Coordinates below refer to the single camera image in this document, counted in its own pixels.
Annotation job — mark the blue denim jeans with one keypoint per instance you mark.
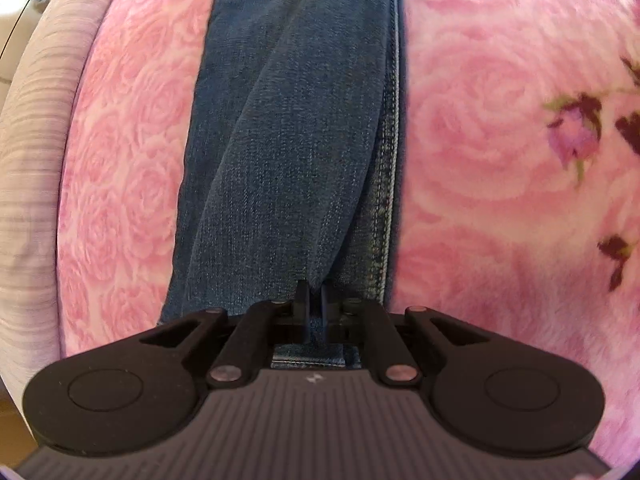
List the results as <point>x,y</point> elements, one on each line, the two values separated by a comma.
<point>280,160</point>

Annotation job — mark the pink rose print blanket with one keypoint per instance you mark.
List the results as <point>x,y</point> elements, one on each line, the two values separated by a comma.
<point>490,160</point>

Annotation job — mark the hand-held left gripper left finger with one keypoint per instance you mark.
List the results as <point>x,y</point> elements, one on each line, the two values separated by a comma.
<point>302,310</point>

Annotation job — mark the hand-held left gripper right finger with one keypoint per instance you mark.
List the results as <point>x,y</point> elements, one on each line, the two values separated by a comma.
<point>328,312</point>

